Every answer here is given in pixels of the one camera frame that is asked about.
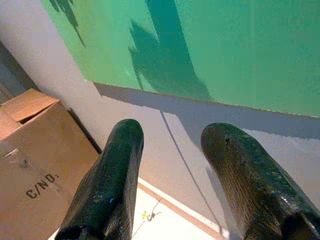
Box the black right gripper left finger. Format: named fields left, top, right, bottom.
left=54, top=118, right=145, bottom=240

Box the brown cardboard box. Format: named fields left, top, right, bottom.
left=0, top=87, right=101, bottom=240

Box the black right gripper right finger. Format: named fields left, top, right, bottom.
left=200, top=121, right=320, bottom=240

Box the green wall board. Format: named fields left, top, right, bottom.
left=41, top=0, right=320, bottom=118

